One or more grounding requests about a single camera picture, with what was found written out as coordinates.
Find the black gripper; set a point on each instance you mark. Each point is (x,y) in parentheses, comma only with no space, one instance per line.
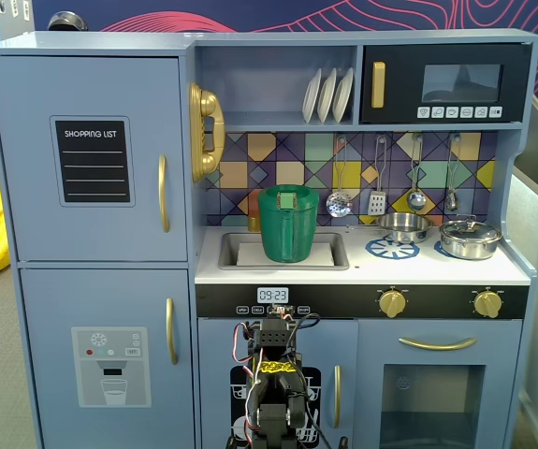
(278,325)

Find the blue shopping list door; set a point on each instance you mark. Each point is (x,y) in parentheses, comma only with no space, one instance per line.
(25,210)

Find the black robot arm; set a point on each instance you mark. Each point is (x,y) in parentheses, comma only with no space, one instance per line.
(273,416)

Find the yellow tag on arm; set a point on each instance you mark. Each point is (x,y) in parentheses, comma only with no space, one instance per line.
(275,366)

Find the blue dishwasher door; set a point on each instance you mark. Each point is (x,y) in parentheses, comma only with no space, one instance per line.
(212,374)

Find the blue oven door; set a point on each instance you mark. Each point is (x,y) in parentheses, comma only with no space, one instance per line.
(371,397)

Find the blue ice dispenser door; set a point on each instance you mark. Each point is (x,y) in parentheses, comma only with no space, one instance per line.
(48,327)

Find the grey locker cabinet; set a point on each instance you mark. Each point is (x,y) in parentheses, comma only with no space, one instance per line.
(13,23)

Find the grey toy sink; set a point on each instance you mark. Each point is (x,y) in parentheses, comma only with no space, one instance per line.
(228,252)

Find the green plastic pitcher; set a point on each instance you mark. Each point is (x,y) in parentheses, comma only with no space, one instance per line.
(278,234)

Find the gold stove knob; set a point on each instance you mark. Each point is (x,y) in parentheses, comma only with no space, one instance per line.
(392,303)
(487,303)

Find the steel skimmer spoon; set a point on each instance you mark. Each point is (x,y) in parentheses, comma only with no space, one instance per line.
(338,205)

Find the steel slotted spatula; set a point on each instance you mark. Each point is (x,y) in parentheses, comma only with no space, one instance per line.
(377,203)

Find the steel frying pan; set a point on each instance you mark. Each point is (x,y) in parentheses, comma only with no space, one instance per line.
(404,227)

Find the steel ladle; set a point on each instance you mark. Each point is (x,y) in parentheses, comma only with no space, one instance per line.
(416,201)

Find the gold toy telephone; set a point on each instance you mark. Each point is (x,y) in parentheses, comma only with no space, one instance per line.
(200,107)

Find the steel pot with lid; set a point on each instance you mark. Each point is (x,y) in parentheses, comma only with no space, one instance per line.
(467,245)

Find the white toy plate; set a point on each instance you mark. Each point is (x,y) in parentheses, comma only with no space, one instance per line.
(310,96)
(327,96)
(343,96)

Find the black toy microwave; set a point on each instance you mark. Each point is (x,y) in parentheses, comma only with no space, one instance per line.
(399,93)

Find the grey blue partition panel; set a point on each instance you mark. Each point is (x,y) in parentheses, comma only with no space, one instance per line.
(530,280)

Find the blue wooden play kitchen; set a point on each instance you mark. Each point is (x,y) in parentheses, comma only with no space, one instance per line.
(273,39)

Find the black round object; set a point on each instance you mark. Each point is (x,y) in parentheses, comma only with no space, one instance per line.
(65,22)

